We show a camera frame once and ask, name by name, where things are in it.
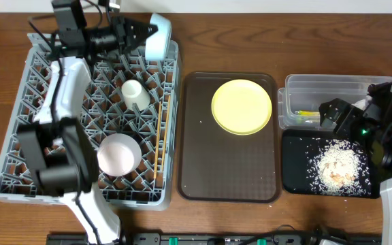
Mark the white bowl with food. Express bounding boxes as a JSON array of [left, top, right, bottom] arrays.
[[97, 133, 142, 177]]

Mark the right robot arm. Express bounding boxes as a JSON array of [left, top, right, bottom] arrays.
[[318, 88, 392, 244]]

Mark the black plastic waste tray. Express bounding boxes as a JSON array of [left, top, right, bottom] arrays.
[[280, 129, 383, 199]]

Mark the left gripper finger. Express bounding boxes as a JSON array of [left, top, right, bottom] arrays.
[[117, 34, 151, 54], [112, 16, 158, 37]]

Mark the spilled rice food waste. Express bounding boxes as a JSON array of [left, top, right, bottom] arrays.
[[291, 135, 374, 197]]

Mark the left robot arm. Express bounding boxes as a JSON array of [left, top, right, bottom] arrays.
[[17, 0, 172, 244]]

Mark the yellow-green plate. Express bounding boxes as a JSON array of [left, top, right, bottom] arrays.
[[211, 79, 273, 135]]

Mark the green snack wrapper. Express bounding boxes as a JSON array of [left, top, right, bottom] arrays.
[[295, 110, 320, 117]]

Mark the white upturned cup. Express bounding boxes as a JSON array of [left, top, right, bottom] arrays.
[[121, 80, 150, 111]]

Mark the white tissue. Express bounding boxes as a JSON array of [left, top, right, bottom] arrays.
[[353, 99, 369, 110]]

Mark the clear plastic bin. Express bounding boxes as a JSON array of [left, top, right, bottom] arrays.
[[278, 74, 392, 131]]

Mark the grey plastic dish rack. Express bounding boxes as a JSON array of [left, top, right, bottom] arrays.
[[0, 33, 181, 211]]

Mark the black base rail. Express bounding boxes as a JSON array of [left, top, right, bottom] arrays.
[[46, 231, 384, 245]]

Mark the brown plastic serving tray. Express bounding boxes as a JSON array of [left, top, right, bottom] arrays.
[[178, 72, 281, 203]]

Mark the light blue saucer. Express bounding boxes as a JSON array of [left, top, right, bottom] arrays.
[[145, 14, 172, 61]]

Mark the wooden chopstick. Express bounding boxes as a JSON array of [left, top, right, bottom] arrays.
[[154, 101, 163, 180], [162, 95, 171, 166]]

